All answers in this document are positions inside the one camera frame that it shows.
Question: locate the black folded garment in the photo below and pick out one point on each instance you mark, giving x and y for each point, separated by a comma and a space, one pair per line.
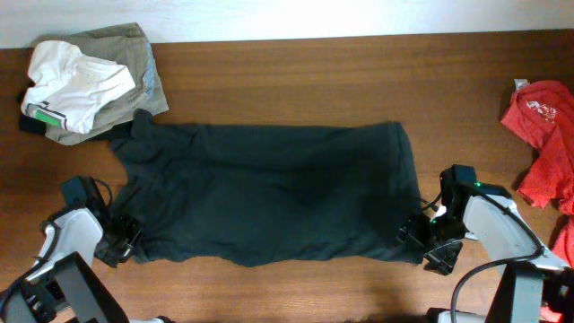
31, 125

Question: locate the khaki folded garment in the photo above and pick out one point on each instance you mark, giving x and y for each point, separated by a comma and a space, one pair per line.
127, 45

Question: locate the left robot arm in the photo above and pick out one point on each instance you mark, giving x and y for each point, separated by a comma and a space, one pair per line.
61, 277

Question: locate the white folded shirt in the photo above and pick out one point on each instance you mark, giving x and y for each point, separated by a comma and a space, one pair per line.
70, 88

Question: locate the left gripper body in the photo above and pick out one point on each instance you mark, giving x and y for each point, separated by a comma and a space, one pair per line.
123, 239

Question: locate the red t-shirt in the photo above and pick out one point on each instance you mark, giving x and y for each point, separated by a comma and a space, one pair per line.
541, 114

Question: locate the dark green t-shirt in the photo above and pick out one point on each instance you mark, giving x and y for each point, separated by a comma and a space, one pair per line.
255, 195

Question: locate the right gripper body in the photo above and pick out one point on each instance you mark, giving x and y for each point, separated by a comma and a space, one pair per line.
439, 239

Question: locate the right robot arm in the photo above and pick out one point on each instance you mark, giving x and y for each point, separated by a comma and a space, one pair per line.
533, 277

